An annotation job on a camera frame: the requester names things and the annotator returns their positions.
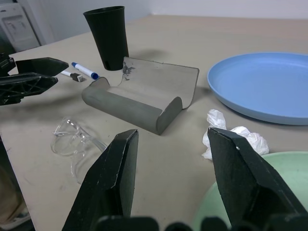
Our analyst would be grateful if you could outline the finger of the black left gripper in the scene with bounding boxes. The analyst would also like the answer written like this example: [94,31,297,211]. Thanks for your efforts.
[0,72,59,106]
[15,57,70,77]

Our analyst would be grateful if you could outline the black plastic cup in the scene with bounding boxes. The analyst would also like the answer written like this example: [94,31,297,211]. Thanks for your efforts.
[83,6,130,72]

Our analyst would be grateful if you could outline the green plastic plate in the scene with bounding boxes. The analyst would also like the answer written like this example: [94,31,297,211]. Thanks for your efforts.
[192,151,308,231]

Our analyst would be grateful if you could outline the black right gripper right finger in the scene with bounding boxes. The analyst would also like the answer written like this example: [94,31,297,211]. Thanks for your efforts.
[207,127,308,231]

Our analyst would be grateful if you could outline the blue plastic plate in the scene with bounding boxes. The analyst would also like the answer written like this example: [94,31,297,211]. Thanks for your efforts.
[207,52,308,126]

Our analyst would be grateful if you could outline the grey felt glasses case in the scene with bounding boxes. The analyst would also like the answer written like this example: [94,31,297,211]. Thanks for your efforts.
[81,56,200,136]

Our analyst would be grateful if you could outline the white tissue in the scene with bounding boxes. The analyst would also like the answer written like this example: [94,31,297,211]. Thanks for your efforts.
[201,109,270,161]

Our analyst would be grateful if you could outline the white marker with blue cap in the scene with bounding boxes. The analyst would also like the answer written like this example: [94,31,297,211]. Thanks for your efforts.
[71,62,100,80]

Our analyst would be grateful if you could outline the white marker with grey tip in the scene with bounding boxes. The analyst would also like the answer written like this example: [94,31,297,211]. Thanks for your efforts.
[60,70,85,83]

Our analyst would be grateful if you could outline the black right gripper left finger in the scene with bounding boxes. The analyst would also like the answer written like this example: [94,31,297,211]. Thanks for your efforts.
[62,129,140,231]

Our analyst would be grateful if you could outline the white water dispenser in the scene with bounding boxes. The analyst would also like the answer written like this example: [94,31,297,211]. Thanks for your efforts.
[0,3,40,52]

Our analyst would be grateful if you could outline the clear plastic glasses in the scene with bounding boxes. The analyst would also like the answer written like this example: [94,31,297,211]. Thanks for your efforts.
[50,116,108,185]

